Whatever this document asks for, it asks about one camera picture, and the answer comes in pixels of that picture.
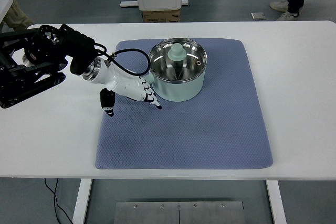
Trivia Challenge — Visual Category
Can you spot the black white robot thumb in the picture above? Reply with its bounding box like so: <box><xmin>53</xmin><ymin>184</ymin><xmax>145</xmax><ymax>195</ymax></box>
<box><xmin>100</xmin><ymin>89</ymin><xmax>116</xmax><ymax>117</ymax></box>

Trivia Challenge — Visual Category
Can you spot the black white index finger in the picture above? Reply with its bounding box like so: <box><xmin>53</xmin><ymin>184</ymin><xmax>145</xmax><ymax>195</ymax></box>
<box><xmin>140</xmin><ymin>77</ymin><xmax>151</xmax><ymax>90</ymax></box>

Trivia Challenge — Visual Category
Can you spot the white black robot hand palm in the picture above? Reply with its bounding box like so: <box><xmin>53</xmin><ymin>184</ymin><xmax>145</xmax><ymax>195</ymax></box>
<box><xmin>82</xmin><ymin>57</ymin><xmax>147</xmax><ymax>101</ymax></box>

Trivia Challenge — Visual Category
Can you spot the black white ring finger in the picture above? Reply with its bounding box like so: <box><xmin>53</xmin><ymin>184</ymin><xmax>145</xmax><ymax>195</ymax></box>
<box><xmin>143</xmin><ymin>96</ymin><xmax>157</xmax><ymax>102</ymax></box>

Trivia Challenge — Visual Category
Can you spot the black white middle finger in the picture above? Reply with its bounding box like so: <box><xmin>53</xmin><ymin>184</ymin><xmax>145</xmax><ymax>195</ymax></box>
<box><xmin>144</xmin><ymin>86</ymin><xmax>155</xmax><ymax>98</ymax></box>

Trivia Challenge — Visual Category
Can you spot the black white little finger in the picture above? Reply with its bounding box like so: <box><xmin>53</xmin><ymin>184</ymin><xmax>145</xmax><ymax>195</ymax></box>
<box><xmin>147</xmin><ymin>99</ymin><xmax>162</xmax><ymax>110</ymax></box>

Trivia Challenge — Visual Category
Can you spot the green pot with handle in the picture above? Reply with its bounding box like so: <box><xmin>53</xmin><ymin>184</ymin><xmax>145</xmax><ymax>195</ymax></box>
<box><xmin>143</xmin><ymin>37</ymin><xmax>208</xmax><ymax>102</ymax></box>

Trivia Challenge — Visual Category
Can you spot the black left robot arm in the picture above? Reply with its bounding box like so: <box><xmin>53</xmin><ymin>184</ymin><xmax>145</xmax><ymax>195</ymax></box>
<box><xmin>1</xmin><ymin>24</ymin><xmax>161</xmax><ymax>116</ymax></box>

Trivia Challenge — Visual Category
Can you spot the glass lid with green knob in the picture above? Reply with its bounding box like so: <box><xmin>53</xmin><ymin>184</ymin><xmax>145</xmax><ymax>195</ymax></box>
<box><xmin>149</xmin><ymin>38</ymin><xmax>207</xmax><ymax>84</ymax></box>

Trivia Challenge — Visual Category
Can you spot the blue quilted mat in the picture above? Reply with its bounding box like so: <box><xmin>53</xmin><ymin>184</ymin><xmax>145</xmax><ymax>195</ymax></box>
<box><xmin>95</xmin><ymin>38</ymin><xmax>273</xmax><ymax>169</ymax></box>

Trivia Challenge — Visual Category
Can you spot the brown cardboard box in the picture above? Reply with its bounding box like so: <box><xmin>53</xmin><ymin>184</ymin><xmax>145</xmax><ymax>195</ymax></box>
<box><xmin>142</xmin><ymin>9</ymin><xmax>181</xmax><ymax>23</ymax></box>

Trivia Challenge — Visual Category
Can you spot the person in beige trousers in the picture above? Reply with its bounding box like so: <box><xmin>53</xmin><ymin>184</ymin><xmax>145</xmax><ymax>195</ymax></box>
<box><xmin>1</xmin><ymin>0</ymin><xmax>33</xmax><ymax>31</ymax></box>

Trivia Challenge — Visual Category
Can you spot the grey metal floor plate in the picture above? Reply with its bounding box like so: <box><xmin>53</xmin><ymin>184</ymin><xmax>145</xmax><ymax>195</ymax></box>
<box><xmin>114</xmin><ymin>201</ymin><xmax>246</xmax><ymax>223</ymax></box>

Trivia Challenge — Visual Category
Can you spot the white side table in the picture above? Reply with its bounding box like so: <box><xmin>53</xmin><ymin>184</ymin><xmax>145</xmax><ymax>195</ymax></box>
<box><xmin>0</xmin><ymin>0</ymin><xmax>13</xmax><ymax>22</ymax></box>

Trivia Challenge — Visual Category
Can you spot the white table leg left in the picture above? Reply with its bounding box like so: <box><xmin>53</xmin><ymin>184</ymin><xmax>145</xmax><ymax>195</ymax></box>
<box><xmin>72</xmin><ymin>179</ymin><xmax>93</xmax><ymax>224</ymax></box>

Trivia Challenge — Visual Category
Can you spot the white table leg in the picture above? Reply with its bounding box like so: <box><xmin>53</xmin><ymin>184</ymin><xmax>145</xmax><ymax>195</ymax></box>
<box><xmin>266</xmin><ymin>180</ymin><xmax>287</xmax><ymax>224</ymax></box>
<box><xmin>72</xmin><ymin>179</ymin><xmax>93</xmax><ymax>224</ymax></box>

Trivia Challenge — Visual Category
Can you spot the small grey floor object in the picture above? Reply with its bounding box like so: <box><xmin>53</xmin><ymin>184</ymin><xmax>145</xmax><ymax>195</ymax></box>
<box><xmin>250</xmin><ymin>12</ymin><xmax>266</xmax><ymax>21</ymax></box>

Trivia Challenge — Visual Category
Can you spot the white table leg right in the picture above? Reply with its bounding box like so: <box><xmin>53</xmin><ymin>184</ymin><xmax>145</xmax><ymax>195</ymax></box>
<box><xmin>266</xmin><ymin>180</ymin><xmax>287</xmax><ymax>224</ymax></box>

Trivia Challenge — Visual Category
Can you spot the black cable on floor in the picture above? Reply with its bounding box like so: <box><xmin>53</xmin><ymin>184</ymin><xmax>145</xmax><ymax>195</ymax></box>
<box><xmin>44</xmin><ymin>178</ymin><xmax>74</xmax><ymax>224</ymax></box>

